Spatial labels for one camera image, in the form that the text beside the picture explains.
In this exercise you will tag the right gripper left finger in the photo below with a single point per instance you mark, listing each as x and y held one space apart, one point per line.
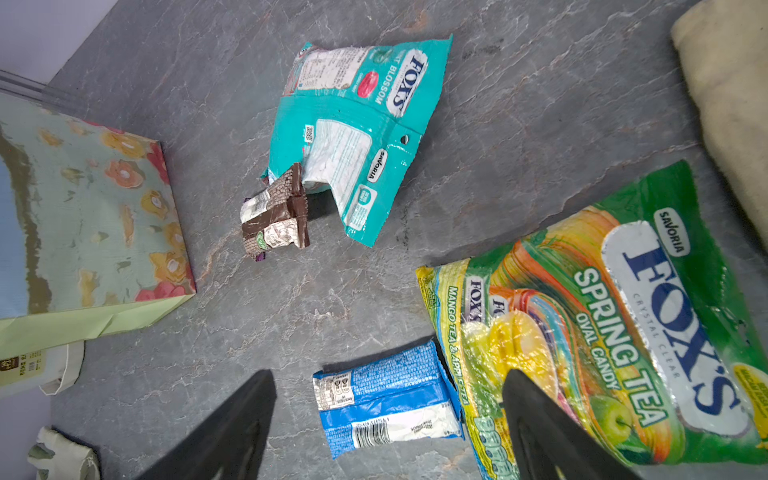
230 442

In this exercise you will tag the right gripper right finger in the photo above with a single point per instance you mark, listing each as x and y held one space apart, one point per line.
547 443

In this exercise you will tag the yellow green spring tea bag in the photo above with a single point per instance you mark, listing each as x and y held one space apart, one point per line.
626 315

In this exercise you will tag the blue snack packet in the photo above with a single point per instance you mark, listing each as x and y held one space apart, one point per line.
402 397

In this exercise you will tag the brown chocolate bar wrapper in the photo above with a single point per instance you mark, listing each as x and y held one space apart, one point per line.
277 216

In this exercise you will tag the white paper bag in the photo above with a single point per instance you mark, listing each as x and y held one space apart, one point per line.
91 241

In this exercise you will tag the teal candy bag right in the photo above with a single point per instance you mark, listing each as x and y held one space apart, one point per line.
353 117

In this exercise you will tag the white green glove left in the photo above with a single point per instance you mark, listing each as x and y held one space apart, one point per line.
54 457

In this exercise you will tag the potted green plant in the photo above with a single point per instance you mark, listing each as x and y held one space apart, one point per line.
52 371

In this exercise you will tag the cream cloth glove right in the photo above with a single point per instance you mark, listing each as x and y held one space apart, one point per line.
722 47

